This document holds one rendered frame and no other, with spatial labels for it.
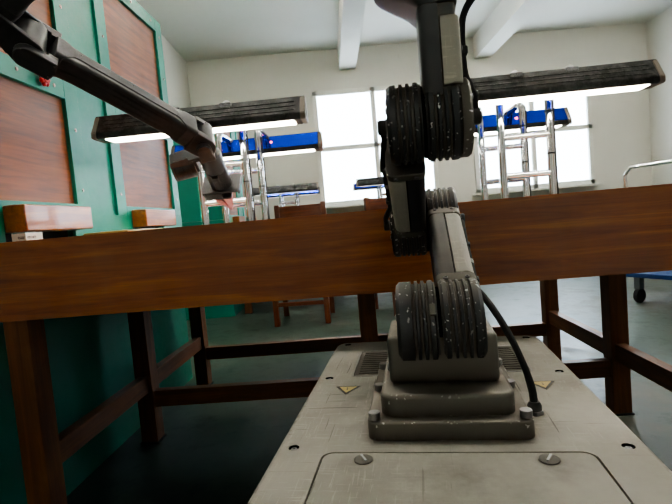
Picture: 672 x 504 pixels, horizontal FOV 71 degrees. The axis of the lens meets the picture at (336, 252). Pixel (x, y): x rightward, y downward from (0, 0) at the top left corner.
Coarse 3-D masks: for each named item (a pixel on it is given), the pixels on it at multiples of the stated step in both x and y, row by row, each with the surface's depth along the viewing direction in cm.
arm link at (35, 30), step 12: (0, 0) 78; (12, 0) 78; (24, 0) 79; (0, 12) 79; (12, 12) 80; (24, 12) 85; (0, 24) 80; (12, 24) 80; (24, 24) 85; (36, 24) 86; (0, 36) 81; (12, 36) 82; (24, 36) 82; (36, 36) 85; (12, 48) 83
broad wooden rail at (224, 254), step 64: (576, 192) 101; (640, 192) 100; (0, 256) 109; (64, 256) 108; (128, 256) 107; (192, 256) 106; (256, 256) 106; (320, 256) 105; (384, 256) 104; (512, 256) 103; (576, 256) 102; (640, 256) 101; (0, 320) 110
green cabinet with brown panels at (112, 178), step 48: (48, 0) 149; (96, 0) 175; (0, 48) 126; (96, 48) 174; (144, 48) 216; (0, 96) 125; (48, 96) 145; (0, 144) 123; (48, 144) 143; (96, 144) 169; (144, 144) 208; (0, 192) 122; (48, 192) 141; (96, 192) 166; (144, 192) 204
